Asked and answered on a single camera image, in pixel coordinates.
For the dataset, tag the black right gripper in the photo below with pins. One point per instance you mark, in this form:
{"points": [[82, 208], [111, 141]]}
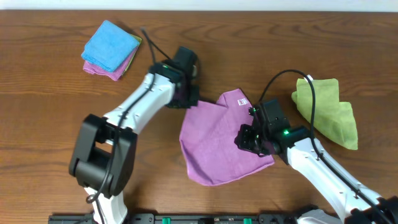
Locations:
{"points": [[246, 139]]}

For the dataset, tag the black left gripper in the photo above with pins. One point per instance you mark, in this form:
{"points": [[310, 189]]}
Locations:
{"points": [[188, 99]]}

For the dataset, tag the purple microfiber cloth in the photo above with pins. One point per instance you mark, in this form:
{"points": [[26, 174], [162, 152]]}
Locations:
{"points": [[207, 141]]}

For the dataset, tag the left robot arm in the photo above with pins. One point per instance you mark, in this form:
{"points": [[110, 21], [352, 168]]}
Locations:
{"points": [[103, 158]]}

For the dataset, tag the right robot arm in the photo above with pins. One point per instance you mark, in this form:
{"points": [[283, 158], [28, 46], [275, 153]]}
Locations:
{"points": [[352, 201]]}

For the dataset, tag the white label on purple cloth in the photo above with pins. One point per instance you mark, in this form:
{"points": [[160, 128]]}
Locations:
{"points": [[243, 101]]}

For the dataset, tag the folded green cloth in stack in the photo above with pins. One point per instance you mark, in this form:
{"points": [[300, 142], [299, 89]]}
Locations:
{"points": [[135, 46]]}

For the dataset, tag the folded purple cloth in stack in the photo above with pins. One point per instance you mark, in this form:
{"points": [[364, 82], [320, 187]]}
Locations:
{"points": [[115, 75]]}

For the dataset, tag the light green cloth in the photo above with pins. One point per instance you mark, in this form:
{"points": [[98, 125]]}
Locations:
{"points": [[333, 118]]}

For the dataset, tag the white cloth tag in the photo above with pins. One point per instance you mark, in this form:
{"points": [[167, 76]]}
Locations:
{"points": [[308, 78]]}

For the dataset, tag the folded blue cloth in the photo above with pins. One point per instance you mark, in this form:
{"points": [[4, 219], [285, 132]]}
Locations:
{"points": [[109, 46]]}

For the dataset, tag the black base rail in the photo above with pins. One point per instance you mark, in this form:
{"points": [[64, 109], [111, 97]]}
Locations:
{"points": [[150, 218]]}

